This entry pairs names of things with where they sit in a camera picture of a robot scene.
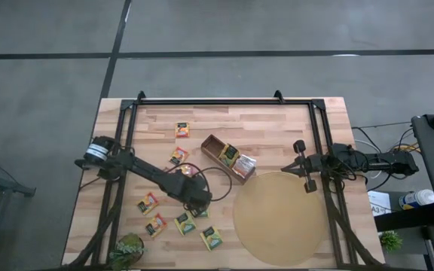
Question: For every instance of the potted succulent plant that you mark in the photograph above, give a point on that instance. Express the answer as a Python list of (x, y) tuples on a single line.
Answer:
[(126, 250)]

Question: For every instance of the brown wooden organizer box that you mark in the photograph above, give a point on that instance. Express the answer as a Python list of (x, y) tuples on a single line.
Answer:
[(211, 147)]

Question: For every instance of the dark grey metal table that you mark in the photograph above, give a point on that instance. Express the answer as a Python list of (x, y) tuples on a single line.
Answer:
[(13, 188)]

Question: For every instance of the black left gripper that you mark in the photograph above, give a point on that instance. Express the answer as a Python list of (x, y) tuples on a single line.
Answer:
[(198, 205)]

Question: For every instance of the white canister with blue label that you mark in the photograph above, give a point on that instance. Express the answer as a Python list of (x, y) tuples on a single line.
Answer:
[(416, 198)]

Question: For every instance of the round woven beige placemat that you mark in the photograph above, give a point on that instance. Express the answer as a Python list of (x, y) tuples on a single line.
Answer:
[(281, 222)]

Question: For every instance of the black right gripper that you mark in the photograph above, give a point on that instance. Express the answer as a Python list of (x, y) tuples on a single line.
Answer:
[(316, 165)]

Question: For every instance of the black shelf bar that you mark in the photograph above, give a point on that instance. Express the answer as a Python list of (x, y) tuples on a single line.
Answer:
[(409, 218)]

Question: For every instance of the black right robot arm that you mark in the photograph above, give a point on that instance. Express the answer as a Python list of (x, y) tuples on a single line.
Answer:
[(386, 163)]

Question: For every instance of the green-yellow foil tea packet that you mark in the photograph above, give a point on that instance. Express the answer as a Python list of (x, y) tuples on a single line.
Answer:
[(224, 160), (211, 238), (202, 215), (231, 152), (185, 224)]

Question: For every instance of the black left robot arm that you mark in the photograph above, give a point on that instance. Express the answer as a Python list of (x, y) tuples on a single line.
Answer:
[(145, 171)]

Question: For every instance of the white paper sheet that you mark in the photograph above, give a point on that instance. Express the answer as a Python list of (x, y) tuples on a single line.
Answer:
[(378, 203)]

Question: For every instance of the black metal table frame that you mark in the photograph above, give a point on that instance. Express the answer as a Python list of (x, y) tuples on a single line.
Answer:
[(220, 101)]

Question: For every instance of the small green artificial plant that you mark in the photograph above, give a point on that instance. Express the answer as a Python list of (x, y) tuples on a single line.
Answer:
[(390, 241)]

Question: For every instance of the white-orange Tazo tea packet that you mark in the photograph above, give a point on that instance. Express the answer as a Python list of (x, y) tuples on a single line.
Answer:
[(239, 170), (248, 163)]

